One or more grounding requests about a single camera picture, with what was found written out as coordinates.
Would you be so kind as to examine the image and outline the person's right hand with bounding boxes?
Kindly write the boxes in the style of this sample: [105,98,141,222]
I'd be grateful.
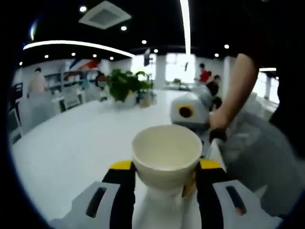
[208,112,230,144]

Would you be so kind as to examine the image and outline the white mesh chair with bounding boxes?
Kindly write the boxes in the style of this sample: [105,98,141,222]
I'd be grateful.
[63,92,82,110]

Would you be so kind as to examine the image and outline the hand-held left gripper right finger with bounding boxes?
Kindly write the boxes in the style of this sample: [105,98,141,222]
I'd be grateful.
[182,158,285,229]

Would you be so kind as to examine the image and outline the green potted plant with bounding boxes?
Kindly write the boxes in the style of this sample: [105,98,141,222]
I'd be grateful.
[106,68,153,108]

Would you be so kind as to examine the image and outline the ceiling air conditioner vent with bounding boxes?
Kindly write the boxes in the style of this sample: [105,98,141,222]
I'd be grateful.
[78,0,132,30]

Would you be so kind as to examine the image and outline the long straight ceiling light strip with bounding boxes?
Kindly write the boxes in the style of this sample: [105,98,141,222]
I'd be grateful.
[180,0,191,55]

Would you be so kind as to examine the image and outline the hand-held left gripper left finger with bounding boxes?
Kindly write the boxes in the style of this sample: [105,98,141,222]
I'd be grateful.
[50,159,137,229]

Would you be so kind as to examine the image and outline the white table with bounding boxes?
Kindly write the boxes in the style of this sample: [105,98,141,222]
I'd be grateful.
[11,89,227,229]

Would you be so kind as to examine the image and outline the group of round ceiling spotlights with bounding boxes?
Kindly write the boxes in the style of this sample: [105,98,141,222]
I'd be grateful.
[19,6,279,81]

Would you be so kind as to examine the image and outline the small beige pot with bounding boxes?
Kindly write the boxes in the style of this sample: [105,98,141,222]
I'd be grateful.
[139,92,153,108]

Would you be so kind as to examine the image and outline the white paper cup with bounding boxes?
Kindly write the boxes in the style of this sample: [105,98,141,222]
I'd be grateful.
[131,124,203,198]

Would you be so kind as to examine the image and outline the black light on tripod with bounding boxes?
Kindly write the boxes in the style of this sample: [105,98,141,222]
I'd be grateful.
[143,48,153,67]

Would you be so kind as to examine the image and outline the red blue wall banner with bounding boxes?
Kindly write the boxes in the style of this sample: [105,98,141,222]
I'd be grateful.
[64,59,100,74]

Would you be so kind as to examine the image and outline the curved ceiling light strip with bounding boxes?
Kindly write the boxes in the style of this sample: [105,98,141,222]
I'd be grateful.
[22,40,136,58]

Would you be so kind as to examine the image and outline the person's own body dark clothing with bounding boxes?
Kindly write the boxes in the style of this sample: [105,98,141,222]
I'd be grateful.
[240,35,305,158]

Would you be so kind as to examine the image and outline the white storage shelves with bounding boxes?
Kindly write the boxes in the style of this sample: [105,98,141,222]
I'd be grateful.
[45,71,98,94]

